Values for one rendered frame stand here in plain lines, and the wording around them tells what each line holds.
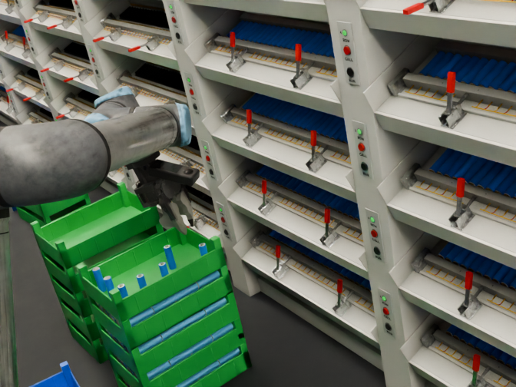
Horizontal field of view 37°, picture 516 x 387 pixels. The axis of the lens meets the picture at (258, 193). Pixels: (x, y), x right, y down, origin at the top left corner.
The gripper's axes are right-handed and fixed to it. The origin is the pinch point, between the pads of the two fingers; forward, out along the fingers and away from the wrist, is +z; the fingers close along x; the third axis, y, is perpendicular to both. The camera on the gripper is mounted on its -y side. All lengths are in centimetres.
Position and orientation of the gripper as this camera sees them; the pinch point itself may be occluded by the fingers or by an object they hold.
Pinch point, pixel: (189, 225)
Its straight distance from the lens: 186.0
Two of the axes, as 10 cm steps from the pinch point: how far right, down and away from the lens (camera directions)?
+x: -3.8, 4.7, -7.9
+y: -8.2, 2.2, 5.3
